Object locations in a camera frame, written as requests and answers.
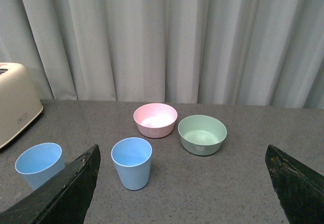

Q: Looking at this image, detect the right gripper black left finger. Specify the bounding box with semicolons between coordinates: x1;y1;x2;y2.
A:
1;145;101;223

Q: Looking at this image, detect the light blue plastic cup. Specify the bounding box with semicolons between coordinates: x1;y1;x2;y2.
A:
111;137;152;191

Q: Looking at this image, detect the cream white toaster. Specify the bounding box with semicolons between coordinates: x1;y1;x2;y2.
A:
1;63;43;148

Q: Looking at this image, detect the grey curtain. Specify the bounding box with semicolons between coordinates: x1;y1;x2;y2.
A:
1;0;323;108

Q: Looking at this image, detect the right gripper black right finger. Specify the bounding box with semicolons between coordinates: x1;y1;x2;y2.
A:
265;145;323;223

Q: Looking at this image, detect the green plastic bowl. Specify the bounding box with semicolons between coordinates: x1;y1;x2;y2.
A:
178;115;227;156

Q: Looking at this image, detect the pink plastic bowl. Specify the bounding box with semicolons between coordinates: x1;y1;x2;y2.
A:
133;103;178;138

